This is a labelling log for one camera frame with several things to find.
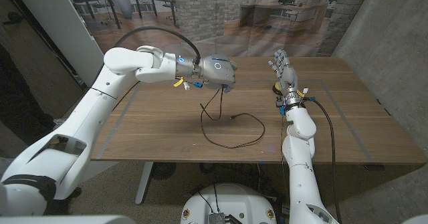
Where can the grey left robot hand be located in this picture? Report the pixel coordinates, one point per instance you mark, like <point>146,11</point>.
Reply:
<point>217,72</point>

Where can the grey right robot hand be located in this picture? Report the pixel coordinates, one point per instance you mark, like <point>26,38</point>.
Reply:
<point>287,75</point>

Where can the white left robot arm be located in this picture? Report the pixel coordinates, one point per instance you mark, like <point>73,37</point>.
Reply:
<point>93,117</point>

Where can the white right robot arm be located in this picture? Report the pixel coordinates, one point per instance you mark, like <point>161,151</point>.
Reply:
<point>302,170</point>

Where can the yellow button on black base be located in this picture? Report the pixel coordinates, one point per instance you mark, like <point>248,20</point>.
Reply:
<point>276,89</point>

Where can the printed office backdrop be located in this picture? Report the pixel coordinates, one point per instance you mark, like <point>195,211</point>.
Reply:
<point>234,10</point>

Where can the black round fan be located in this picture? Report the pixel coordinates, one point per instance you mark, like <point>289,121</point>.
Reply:
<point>164,170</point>

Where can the white robot torso base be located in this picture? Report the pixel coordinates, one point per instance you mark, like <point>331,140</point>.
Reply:
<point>229,200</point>

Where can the white table leg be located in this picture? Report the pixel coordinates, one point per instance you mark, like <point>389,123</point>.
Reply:
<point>143,184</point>

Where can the white cabinet panel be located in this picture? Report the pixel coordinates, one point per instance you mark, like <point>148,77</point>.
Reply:
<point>63,26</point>

